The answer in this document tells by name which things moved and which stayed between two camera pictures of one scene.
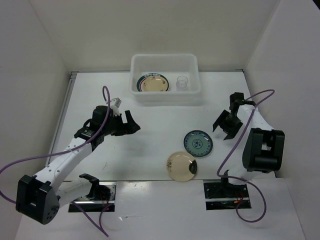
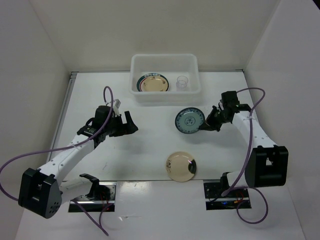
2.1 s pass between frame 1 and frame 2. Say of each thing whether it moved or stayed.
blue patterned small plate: moved
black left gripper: stayed
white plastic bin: stayed
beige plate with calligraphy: stayed
